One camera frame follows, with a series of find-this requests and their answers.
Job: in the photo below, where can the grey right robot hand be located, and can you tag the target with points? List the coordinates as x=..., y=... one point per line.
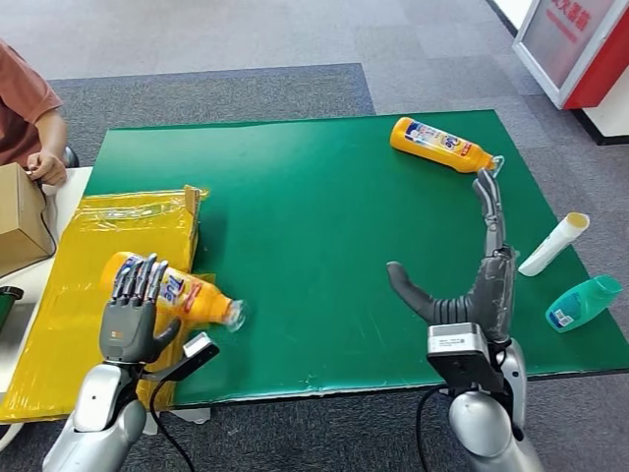
x=486, y=293

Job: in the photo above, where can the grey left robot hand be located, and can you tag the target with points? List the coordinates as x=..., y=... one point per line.
x=127, y=329

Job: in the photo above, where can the orange bottle with clear cap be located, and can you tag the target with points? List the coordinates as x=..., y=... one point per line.
x=437, y=144
x=191, y=296

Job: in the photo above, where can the teal plastic bottle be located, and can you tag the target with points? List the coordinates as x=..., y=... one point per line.
x=582, y=303

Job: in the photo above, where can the white tube with yellow cap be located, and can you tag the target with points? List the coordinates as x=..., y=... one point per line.
x=553, y=246

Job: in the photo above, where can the yellow wrapped cardboard tray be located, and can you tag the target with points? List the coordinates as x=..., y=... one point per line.
x=64, y=260

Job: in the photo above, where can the dark green round object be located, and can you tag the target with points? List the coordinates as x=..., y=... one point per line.
x=7, y=303

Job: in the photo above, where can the brown cardboard box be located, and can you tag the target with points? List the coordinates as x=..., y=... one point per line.
x=17, y=221

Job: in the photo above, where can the person's hand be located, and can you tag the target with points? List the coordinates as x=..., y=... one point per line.
x=49, y=168

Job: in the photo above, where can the green table mat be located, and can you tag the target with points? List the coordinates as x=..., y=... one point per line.
x=319, y=215

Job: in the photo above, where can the red and white sign stand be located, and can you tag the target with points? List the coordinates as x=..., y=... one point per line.
x=575, y=45

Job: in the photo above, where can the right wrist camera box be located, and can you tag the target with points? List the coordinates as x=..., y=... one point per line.
x=461, y=355

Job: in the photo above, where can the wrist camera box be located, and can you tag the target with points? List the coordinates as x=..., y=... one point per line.
x=461, y=355
x=191, y=355

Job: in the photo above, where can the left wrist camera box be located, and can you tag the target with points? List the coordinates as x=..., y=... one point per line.
x=191, y=355

